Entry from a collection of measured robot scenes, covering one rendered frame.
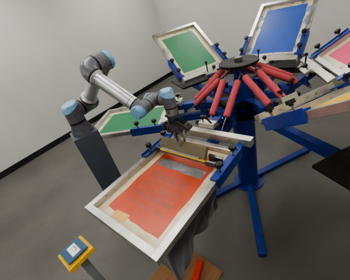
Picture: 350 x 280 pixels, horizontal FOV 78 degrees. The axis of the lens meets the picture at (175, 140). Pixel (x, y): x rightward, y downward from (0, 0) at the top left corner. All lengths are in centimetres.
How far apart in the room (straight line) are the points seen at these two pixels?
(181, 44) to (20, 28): 299
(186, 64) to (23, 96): 317
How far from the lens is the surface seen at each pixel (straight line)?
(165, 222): 113
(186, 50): 273
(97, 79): 127
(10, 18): 486
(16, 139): 482
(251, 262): 204
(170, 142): 140
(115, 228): 117
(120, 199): 135
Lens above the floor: 182
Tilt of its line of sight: 32 degrees down
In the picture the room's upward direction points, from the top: 16 degrees counter-clockwise
